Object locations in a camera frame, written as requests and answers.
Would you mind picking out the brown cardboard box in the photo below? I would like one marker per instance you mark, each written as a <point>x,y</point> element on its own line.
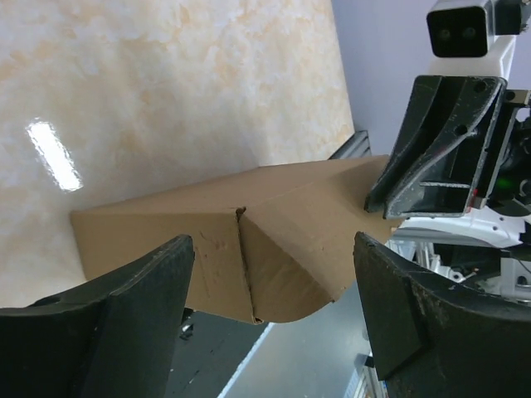
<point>273,244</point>

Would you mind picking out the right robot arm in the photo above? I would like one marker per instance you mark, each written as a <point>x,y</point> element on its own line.
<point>481,247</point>

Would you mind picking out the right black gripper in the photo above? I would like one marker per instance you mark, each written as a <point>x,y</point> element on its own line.
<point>433,167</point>

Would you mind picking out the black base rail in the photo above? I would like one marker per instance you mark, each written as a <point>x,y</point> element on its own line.
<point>207,352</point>

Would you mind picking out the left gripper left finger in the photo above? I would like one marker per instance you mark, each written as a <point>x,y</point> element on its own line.
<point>113,336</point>

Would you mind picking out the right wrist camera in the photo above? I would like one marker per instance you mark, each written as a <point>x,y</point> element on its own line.
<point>475,38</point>

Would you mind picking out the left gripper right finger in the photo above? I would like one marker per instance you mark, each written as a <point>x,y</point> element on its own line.
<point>432,337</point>

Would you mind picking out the grey cable duct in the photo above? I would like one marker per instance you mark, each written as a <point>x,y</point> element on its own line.
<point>364,381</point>

